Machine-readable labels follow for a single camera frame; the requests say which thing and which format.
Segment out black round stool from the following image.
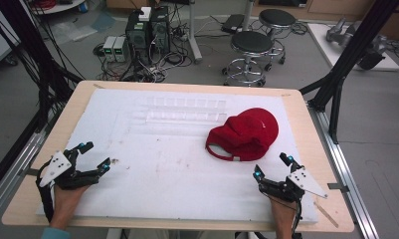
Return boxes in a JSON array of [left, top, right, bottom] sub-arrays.
[[258, 8, 298, 66], [221, 30, 276, 88]]

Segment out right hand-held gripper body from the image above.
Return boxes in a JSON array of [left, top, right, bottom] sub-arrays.
[[260, 166, 329, 203]]

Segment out red baseball cap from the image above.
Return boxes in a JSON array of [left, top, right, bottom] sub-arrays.
[[205, 107, 280, 162]]

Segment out wooden table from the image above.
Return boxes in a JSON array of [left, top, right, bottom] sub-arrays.
[[1, 80, 355, 233]]

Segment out grey metal stand leg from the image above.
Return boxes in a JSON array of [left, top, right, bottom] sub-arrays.
[[186, 0, 204, 64]]

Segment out white box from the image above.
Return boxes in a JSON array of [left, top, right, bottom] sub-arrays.
[[138, 6, 152, 23]]

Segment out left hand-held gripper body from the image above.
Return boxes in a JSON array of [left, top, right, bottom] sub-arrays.
[[38, 148, 100, 191]]

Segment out black computer tower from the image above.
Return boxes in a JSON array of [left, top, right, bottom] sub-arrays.
[[124, 11, 153, 66], [149, 6, 171, 56]]

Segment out grey power supply box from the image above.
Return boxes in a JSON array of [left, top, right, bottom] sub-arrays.
[[112, 36, 130, 63], [102, 35, 117, 63]]

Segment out aluminium rail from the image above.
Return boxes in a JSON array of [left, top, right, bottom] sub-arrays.
[[0, 130, 47, 225], [306, 103, 380, 239]]

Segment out person's right hand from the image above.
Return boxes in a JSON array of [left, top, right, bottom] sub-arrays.
[[268, 194, 299, 230]]

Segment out white cloth sheet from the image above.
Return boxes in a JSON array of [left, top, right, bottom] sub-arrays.
[[36, 88, 319, 224]]

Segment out black frame post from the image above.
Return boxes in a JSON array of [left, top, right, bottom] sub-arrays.
[[0, 0, 84, 133], [299, 0, 399, 144]]

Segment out person's left hand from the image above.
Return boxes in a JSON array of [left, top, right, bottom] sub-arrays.
[[50, 183, 91, 220]]

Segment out white platform board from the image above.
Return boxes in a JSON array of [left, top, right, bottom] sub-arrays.
[[306, 23, 399, 72]]

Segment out tangle of black cables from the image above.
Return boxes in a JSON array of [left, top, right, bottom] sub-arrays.
[[93, 3, 228, 84]]

